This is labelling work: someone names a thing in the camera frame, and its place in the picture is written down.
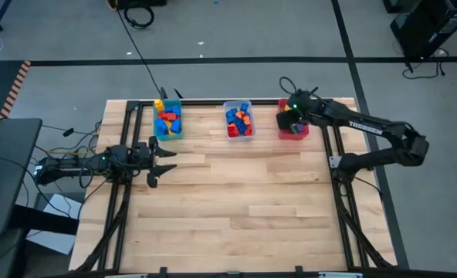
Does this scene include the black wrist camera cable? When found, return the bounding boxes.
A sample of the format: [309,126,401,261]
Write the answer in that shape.
[278,76,299,97]

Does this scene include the orange black striped strip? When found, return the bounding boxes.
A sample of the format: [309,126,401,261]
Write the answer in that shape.
[0,60,32,120]

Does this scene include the clear plastic bin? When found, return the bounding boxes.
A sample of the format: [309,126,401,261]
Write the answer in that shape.
[222,100,257,142]

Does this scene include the teal plastic bin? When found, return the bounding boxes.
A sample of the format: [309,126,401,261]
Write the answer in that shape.
[152,98,184,141]

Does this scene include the black desk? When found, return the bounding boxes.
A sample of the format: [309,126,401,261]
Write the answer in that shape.
[0,118,43,237]

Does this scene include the red plastic bin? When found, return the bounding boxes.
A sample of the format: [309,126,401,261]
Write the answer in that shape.
[277,98,311,141]

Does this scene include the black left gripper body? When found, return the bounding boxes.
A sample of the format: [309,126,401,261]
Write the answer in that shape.
[133,141,155,174]

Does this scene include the black power cable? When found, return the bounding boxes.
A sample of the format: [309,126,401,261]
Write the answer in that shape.
[41,121,103,155]

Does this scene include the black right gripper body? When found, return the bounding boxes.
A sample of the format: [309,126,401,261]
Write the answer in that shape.
[288,88,317,123]

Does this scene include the black floor equipment box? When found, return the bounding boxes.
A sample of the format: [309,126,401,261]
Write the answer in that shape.
[105,0,168,11]

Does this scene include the long black floor cable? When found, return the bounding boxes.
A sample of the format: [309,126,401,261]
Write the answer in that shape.
[115,9,164,100]

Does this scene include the black equipment case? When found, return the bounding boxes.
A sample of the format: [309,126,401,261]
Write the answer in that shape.
[382,0,457,61]

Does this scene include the coiled black cable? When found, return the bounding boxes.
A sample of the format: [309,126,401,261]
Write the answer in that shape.
[123,2,155,30]

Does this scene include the black cable with plug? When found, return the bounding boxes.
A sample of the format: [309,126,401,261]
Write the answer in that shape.
[401,48,450,80]

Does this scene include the black aluminium table frame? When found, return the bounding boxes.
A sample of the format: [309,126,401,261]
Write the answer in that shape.
[73,98,399,273]

